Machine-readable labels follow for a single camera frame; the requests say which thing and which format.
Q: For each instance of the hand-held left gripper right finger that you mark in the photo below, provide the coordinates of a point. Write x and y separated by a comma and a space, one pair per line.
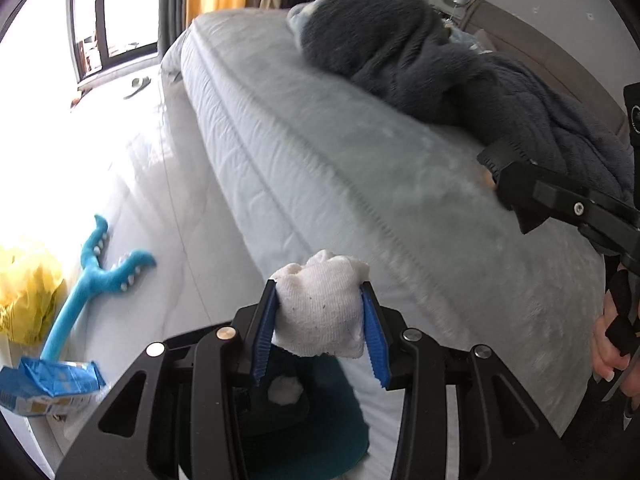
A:
375, 340

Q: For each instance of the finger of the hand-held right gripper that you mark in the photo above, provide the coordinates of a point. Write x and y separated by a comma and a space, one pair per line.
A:
525, 205
505, 155

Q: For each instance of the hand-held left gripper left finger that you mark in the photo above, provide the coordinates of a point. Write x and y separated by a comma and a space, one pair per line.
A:
265, 330

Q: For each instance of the white sock ball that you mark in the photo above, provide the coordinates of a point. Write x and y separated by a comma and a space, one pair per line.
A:
320, 305

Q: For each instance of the dark teal bin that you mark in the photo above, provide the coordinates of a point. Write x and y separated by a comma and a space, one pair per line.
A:
330, 440

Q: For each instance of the person's right hand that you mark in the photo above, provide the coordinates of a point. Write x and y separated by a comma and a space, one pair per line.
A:
602, 350

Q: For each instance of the beige headboard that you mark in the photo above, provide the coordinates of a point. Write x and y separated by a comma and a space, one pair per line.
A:
550, 55

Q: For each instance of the blue patterned quilt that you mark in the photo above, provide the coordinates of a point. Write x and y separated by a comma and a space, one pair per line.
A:
470, 40

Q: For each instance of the grey fleece blanket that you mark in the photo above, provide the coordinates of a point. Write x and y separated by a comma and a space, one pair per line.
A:
400, 60

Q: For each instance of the bed with grey sheet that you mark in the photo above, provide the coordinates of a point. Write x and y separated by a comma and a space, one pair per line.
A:
350, 160

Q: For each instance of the blue toothed plush toy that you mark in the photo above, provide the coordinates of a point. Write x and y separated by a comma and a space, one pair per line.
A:
95, 280

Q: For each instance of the blue printed bag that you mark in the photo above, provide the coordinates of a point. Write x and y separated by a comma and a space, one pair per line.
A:
50, 382

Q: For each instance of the yellow plastic bag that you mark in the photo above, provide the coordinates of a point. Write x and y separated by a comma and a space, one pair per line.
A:
30, 290

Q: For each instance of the light blue plush toy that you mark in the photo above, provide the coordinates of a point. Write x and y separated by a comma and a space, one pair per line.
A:
300, 17

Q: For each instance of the grey slipper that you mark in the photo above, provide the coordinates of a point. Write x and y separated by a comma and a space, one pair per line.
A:
137, 87

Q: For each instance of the small orange object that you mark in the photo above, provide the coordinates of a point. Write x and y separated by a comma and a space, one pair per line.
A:
76, 102

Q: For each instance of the glass sliding door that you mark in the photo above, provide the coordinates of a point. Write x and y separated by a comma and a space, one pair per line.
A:
125, 5

